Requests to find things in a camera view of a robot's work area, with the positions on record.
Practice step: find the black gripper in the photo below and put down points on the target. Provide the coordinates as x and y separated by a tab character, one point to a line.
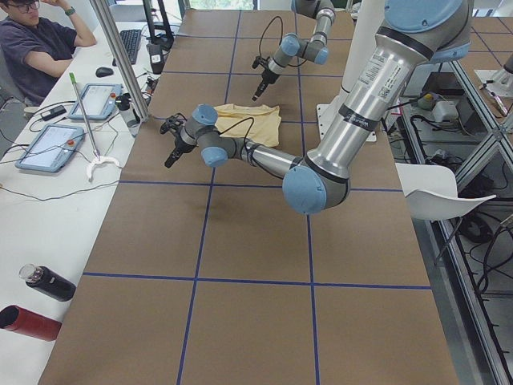
266	79
179	147

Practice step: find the cream long-sleeve printed shirt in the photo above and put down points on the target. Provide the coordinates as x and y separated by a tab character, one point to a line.
261	122

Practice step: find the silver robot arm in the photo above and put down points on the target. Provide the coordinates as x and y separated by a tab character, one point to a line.
410	34
291	46

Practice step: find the clear bottle with black lid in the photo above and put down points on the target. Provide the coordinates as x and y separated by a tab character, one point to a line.
127	112

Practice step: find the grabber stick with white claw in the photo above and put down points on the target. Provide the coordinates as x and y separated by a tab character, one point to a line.
98	158

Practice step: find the far blue teach pendant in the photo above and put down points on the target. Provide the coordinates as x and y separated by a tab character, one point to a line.
99	99

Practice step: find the blue teach pendant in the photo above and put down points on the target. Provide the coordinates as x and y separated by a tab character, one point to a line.
99	99
52	148

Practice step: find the black computer mouse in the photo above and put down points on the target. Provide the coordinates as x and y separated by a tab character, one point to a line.
103	72

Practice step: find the black keyboard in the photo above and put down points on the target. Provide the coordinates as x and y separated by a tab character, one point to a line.
131	42

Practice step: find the near blue teach pendant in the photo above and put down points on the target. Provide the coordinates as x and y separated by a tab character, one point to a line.
52	148

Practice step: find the black power adapter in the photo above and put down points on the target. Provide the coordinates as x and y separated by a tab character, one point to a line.
53	112

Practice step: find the seated person in dark hoodie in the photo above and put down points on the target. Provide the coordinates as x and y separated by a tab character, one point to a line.
37	50

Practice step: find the black water bottle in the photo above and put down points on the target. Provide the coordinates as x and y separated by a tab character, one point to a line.
48	282

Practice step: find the white plastic chair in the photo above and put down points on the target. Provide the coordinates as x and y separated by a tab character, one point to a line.
431	192

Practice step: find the red bottle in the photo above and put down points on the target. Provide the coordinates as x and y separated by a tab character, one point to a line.
28	323

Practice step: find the white camera mast with base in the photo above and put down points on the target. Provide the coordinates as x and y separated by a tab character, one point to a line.
362	46

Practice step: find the aluminium frame post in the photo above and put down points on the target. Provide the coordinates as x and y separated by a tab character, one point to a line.
114	41

